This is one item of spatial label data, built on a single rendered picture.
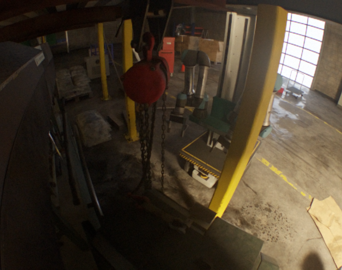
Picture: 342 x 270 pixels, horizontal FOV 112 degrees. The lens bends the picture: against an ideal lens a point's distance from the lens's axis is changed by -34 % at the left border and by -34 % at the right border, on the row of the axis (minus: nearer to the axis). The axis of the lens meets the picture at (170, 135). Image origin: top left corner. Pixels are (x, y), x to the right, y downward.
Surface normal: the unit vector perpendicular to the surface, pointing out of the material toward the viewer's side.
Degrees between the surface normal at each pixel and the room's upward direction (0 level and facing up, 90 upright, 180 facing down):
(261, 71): 90
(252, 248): 0
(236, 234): 0
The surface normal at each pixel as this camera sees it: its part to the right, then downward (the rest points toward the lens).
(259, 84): -0.84, 0.28
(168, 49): 0.21, 0.57
